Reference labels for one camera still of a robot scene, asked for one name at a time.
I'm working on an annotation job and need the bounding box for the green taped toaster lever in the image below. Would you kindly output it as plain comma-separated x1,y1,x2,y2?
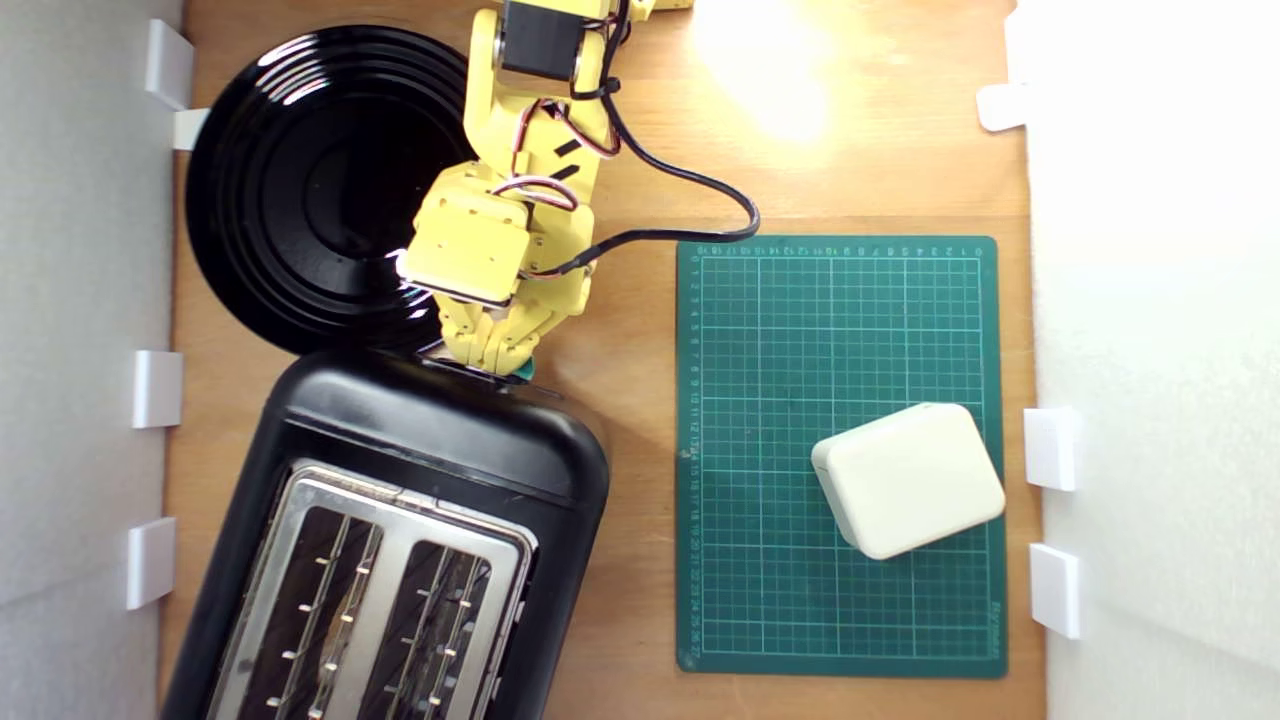
424,340,537,387

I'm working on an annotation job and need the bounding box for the black two-slot toaster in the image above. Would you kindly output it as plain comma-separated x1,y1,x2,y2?
160,346,612,720

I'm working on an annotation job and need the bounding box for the black round plate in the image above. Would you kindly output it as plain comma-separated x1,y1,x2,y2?
185,25,479,357

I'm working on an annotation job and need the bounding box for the green cutting mat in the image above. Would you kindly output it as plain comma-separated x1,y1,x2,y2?
676,235,1009,680

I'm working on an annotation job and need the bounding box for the white rounded block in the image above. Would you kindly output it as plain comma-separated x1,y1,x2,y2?
810,402,1008,562

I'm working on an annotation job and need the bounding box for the yellow wrist camera mount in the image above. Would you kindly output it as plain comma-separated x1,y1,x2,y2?
396,200,532,307

